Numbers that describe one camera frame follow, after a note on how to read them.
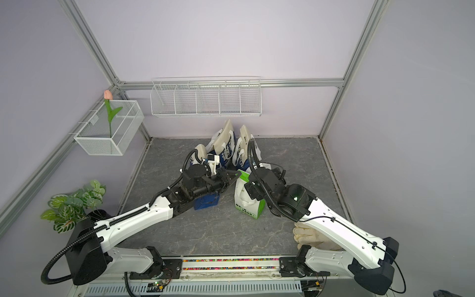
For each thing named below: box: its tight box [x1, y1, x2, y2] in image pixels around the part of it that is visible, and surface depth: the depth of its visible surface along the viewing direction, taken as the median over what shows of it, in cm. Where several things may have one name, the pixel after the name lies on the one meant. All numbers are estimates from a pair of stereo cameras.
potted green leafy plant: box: [40, 179, 107, 234], surface depth 66 cm
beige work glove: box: [292, 221, 343, 250], surface depth 81 cm
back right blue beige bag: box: [232, 124, 262, 172], surface depth 92 cm
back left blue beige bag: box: [205, 119, 237, 169], surface depth 93 cm
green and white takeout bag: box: [233, 168, 267, 220], surface depth 78 cm
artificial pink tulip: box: [103, 89, 124, 138], surface depth 85 cm
